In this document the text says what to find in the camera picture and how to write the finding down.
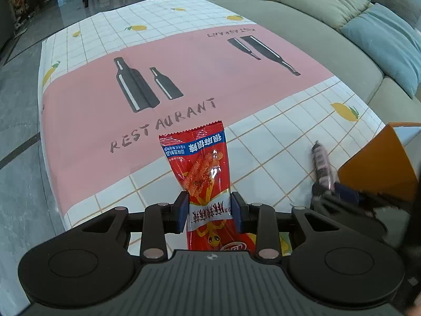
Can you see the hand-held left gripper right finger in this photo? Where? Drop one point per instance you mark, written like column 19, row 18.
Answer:
column 238, row 213

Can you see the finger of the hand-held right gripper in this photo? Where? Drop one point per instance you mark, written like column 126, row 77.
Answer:
column 324, row 200
column 348, row 194

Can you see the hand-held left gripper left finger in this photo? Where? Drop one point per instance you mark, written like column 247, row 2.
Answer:
column 181, row 212

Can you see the orange cardboard box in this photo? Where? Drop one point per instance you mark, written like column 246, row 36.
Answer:
column 378, row 164

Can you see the red spicy strip packet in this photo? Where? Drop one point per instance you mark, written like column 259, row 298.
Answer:
column 204, row 171

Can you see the blue cushion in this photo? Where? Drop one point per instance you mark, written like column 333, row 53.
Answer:
column 384, row 46

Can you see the pink and white printed tablecloth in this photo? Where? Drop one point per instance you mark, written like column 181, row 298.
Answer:
column 197, row 56

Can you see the grey-green sofa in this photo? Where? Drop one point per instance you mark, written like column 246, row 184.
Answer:
column 312, row 39

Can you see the beige cushion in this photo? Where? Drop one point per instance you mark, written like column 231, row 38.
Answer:
column 319, row 0

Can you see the dark storage shelf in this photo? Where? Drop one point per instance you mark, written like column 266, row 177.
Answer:
column 19, row 10

